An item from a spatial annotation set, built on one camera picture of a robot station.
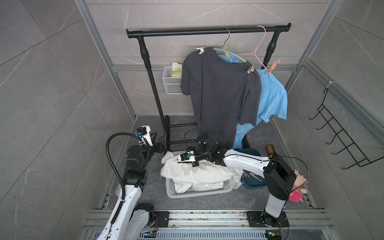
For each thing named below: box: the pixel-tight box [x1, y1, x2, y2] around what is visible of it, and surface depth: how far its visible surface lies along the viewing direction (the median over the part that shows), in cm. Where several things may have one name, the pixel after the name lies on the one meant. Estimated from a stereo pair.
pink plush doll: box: [288, 169, 308, 203], surface depth 78 cm
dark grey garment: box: [180, 47, 262, 148], surface depth 76 cm
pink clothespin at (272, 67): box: [265, 59, 281, 75], surface depth 65 cm
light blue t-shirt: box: [218, 54, 240, 63], surface depth 75 cm
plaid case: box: [266, 144, 278, 158], surface depth 99 cm
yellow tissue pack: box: [171, 62, 183, 78], surface depth 87 cm
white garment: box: [160, 151, 244, 194], surface depth 81 cm
